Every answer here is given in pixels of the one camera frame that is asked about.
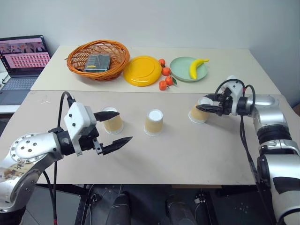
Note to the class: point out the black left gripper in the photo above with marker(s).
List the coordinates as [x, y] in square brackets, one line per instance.
[87, 140]

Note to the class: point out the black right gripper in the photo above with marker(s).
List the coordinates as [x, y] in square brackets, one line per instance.
[226, 104]

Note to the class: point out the tan paper cup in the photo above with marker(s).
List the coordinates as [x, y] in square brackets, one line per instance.
[197, 116]
[113, 125]
[153, 124]

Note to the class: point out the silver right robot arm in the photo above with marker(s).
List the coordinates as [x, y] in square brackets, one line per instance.
[272, 122]

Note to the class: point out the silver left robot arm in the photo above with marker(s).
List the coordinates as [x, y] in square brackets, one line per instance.
[35, 147]

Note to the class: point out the yellow banana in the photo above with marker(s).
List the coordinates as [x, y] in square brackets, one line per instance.
[194, 68]

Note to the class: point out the pale green plate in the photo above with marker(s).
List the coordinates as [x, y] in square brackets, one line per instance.
[180, 69]

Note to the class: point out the small orange tangerine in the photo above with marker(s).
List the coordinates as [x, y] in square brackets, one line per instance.
[166, 71]
[162, 62]
[169, 80]
[162, 85]

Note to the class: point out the yellow plastic plate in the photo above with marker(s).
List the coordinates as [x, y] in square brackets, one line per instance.
[143, 71]

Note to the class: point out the dark rectangular box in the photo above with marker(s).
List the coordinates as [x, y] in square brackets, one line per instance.
[97, 62]

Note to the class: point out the orange wicker basket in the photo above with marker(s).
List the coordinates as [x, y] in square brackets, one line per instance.
[77, 64]

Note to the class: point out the dark rounded shape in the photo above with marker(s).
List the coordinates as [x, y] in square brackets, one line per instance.
[179, 211]

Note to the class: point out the grey open laptop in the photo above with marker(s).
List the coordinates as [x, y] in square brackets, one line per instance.
[23, 58]

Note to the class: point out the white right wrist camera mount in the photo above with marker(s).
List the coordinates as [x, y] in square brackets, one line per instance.
[235, 90]

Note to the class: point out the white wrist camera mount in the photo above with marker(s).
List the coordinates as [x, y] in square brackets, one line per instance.
[78, 116]
[235, 90]

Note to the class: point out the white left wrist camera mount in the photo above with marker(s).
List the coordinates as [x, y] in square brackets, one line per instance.
[78, 116]

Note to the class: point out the black table frame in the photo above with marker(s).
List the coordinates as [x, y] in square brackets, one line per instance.
[82, 204]

